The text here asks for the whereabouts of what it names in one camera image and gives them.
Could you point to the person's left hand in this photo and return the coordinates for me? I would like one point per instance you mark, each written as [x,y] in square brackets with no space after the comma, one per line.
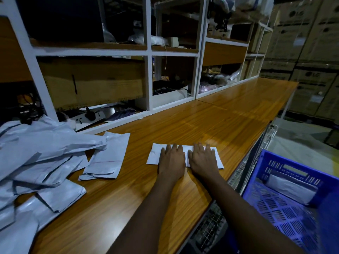
[172,163]

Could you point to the person's right hand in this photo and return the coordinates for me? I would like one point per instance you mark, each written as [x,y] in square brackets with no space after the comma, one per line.
[203,163]

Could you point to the person's right middle finger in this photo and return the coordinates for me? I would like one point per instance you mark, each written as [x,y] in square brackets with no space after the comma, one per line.
[201,149]

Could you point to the person's right thumb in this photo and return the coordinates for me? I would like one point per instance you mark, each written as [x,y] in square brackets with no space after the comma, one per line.
[190,158]

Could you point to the person's left little finger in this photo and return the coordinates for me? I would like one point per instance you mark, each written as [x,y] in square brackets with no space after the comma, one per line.
[161,153]

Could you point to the person's right little finger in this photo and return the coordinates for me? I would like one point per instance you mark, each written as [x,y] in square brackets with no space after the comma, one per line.
[214,153]

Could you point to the person's left middle finger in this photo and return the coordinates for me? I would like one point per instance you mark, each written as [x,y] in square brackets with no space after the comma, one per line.
[174,149]

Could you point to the white mailer bag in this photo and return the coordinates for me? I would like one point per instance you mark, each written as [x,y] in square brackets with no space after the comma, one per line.
[155,157]

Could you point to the person's left forearm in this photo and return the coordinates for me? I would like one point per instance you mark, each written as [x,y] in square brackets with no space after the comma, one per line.
[148,219]

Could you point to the person's right forearm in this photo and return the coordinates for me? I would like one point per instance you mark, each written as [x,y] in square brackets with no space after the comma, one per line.
[238,216]

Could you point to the purple bagged item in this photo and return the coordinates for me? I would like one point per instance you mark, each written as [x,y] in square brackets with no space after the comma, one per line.
[208,87]

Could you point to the white power strip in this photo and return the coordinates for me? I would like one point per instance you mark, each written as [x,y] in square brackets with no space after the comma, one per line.
[90,117]

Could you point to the black power plug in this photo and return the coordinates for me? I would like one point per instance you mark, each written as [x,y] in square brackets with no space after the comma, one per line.
[90,114]

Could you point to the white packet with label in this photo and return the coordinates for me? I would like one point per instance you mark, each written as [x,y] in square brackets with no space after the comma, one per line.
[291,186]

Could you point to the blue plastic crate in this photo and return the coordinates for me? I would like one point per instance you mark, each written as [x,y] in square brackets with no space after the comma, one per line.
[280,216]

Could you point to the large brown cardboard box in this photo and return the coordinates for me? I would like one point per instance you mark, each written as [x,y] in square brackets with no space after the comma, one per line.
[100,81]

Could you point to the white metal shelf rack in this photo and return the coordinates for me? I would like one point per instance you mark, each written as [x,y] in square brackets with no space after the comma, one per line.
[148,52]

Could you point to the small beige box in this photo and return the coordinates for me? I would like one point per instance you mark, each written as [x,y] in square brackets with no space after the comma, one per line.
[173,41]

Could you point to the clear plastic bag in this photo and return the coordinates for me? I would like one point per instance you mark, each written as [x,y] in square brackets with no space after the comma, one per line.
[147,39]

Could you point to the pile of grey mailer bags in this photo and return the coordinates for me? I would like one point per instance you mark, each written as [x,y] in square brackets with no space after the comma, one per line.
[39,161]

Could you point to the stack of brown cardboard cartons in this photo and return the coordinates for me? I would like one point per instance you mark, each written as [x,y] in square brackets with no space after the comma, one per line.
[307,55]

